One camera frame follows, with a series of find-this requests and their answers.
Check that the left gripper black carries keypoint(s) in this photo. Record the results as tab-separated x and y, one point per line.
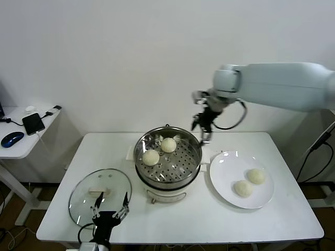
106	222

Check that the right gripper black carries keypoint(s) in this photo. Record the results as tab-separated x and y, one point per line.
208	116

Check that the white steamed baozi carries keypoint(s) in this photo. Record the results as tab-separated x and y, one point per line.
256	175
150	157
168	145
243	188

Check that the stainless steel steamer pot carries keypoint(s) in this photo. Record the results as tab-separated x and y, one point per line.
183	162

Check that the white round plate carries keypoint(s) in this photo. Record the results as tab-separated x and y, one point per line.
230	167

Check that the white electric cooker base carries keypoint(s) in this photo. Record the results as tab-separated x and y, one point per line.
167	194

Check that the white side desk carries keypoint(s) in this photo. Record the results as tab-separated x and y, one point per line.
15	151

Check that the black silver usb adapter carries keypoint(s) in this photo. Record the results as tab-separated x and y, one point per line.
53	109

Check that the black smartphone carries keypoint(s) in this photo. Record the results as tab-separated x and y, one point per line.
33	124

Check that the blue computer mouse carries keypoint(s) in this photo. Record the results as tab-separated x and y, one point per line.
12	138

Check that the small white earbud case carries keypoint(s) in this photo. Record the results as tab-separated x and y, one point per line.
29	108

